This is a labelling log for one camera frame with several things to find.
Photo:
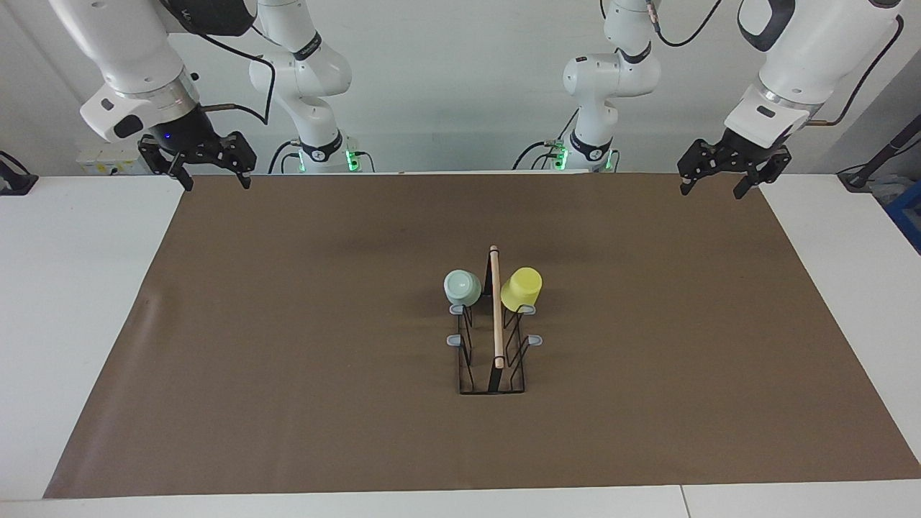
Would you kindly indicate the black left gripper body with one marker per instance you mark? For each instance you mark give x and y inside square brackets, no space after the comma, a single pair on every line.
[752,147]

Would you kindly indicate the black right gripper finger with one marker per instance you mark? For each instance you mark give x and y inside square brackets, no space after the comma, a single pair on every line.
[167,160]
[241,155]

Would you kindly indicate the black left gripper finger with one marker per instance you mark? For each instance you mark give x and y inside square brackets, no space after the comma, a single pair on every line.
[704,158]
[766,171]

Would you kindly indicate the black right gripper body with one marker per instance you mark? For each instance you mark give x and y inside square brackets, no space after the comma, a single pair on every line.
[187,137]

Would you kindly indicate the yellow plastic cup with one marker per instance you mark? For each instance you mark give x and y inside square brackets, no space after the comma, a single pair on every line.
[522,289]

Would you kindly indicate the pale green plastic cup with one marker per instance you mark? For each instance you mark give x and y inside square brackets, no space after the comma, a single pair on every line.
[460,286]

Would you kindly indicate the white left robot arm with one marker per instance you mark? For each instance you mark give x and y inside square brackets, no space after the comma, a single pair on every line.
[820,50]

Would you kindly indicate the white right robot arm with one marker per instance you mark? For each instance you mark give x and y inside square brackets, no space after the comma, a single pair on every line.
[129,43]

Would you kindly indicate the black stand pole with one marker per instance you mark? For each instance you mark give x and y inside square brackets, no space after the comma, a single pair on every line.
[881,155]

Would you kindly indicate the blue box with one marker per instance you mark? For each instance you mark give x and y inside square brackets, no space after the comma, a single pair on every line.
[908,216]

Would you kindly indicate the black table clamp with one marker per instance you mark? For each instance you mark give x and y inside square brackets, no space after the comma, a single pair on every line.
[14,183]

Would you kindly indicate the brown table mat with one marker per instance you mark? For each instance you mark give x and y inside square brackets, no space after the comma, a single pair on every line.
[288,432]

